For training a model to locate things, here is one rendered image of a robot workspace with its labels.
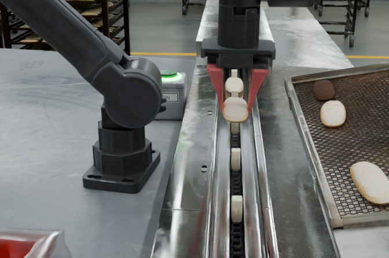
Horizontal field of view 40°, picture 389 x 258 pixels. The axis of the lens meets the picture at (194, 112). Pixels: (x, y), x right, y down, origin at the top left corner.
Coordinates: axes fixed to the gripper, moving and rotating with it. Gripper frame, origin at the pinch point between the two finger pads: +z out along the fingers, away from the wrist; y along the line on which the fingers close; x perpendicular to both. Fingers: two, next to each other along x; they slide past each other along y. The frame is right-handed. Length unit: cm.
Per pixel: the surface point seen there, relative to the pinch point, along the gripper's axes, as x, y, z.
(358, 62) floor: 377, 111, 92
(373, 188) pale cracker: -20.6, 15.0, 1.8
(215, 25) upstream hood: 63, -5, 1
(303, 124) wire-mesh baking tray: 2.1, 10.3, 3.5
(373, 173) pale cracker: -17.3, 15.8, 1.6
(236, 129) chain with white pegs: 10.3, 0.5, 8.1
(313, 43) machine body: 90, 25, 11
